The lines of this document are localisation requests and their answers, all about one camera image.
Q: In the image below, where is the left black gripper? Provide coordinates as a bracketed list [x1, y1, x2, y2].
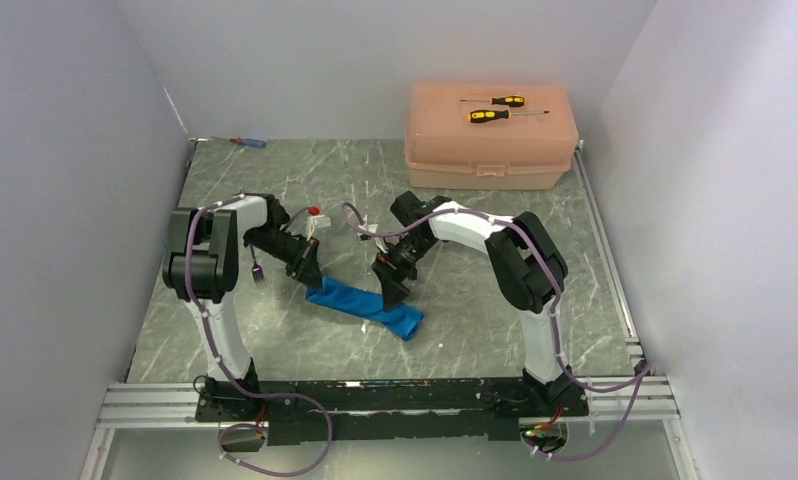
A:
[246, 227, 327, 293]

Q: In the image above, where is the blue red screwdriver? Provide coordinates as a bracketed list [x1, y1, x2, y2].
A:
[214, 137, 267, 149]

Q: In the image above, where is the purple fork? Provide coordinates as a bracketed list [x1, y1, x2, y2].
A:
[249, 246, 265, 286]

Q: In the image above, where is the blue cloth napkin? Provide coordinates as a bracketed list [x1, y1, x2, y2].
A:
[305, 276, 424, 341]

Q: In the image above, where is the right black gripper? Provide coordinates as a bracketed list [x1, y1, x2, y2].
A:
[371, 234, 435, 313]

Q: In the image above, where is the yellow black screwdriver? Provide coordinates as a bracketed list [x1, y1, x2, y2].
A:
[467, 109, 550, 124]

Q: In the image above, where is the aluminium frame rail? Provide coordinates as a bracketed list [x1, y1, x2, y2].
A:
[80, 376, 700, 479]

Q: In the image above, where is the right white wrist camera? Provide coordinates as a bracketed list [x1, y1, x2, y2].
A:
[359, 224, 388, 253]

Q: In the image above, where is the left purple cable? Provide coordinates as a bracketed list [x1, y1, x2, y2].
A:
[183, 195, 334, 479]

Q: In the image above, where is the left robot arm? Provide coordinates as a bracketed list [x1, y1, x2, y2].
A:
[161, 193, 322, 420]

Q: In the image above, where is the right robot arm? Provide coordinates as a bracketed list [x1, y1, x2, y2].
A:
[372, 191, 571, 415]

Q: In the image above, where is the small black-handled screwdriver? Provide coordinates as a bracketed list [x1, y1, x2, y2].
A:
[461, 95, 525, 108]

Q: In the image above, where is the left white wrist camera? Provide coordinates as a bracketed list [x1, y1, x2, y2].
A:
[306, 214, 332, 238]

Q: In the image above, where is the peach plastic toolbox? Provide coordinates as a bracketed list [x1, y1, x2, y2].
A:
[405, 83, 579, 190]

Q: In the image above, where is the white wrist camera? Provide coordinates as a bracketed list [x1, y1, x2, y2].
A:
[306, 214, 332, 238]
[359, 224, 388, 253]

